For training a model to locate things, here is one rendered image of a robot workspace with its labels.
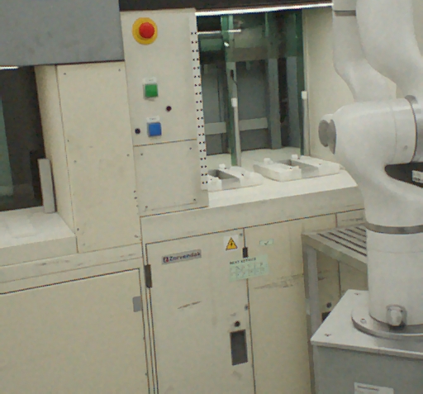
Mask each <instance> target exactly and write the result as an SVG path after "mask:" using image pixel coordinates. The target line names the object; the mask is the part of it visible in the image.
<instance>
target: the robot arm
mask: <svg viewBox="0 0 423 394"><path fill-rule="evenodd" d="M414 23H415V18H414V11H413V3H412V0H333V11H332V33H333V60H334V65H333V66H335V67H334V69H335V71H336V73H337V74H338V75H339V76H340V77H341V78H342V79H343V80H344V81H345V82H346V83H347V84H348V86H349V88H350V90H351V92H352V93H353V96H354V101H355V103H352V104H349V105H347V106H343V107H342V108H340V109H339V110H338V111H337V112H335V113H334V114H326V115H323V116H322V117H321V118H320V120H319V123H318V128H317V134H318V139H319V141H320V144H321V147H322V148H323V149H324V150H326V151H330V152H331V153H332V154H333V155H334V156H335V158H336V159H337V160H338V161H339V163H340V164H341V165H342V166H343V168H344V169H345V170H346V171H347V172H348V174H349V176H350V177H351V178H352V179H353V180H354V182H355V183H356V185H358V186H359V189H360V191H361V193H362V195H363V198H364V208H365V225H366V250H367V256H368V301H364V302H362V303H360V304H358V305H357V306H356V307H355V308H354V309H353V311H352V321H353V323H354V324H355V325H356V327H357V328H359V329H360V330H363V331H365V332H367V333H370V334H372V335H376V336H379V337H383V338H389V339H404V340H418V339H423V188H419V187H417V186H415V185H411V184H409V183H404V182H400V181H398V180H396V179H393V178H390V177H388V175H387V173H386V171H385V166H386V165H388V164H408V163H420V162H423V56H422V54H421V51H420V48H419V45H418V43H417V39H416V31H415V25H416V24H415V25H414ZM384 76H385V77H386V78H388V79H390V80H391V81H393V82H394V83H395V84H396V85H397V86H398V87H399V88H400V89H401V90H402V94H403V96H404V98H395V99H392V97H391V93H390V90H389V87H388V84H387V81H386V79H385V78H384Z"/></svg>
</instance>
